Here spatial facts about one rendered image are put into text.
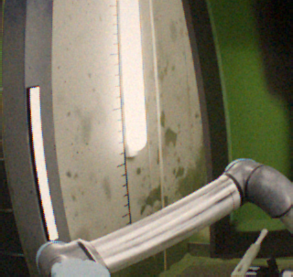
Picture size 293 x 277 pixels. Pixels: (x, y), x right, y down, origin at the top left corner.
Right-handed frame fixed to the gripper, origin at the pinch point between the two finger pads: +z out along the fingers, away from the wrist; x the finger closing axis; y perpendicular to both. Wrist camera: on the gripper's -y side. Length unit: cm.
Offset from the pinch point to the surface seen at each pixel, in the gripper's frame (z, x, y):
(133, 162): 72, 56, -21
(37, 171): 80, -14, -36
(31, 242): 89, -16, -1
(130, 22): 74, 52, -88
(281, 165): -2, 54, -29
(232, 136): 25, 53, -40
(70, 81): 82, 16, -64
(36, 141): 82, -13, -47
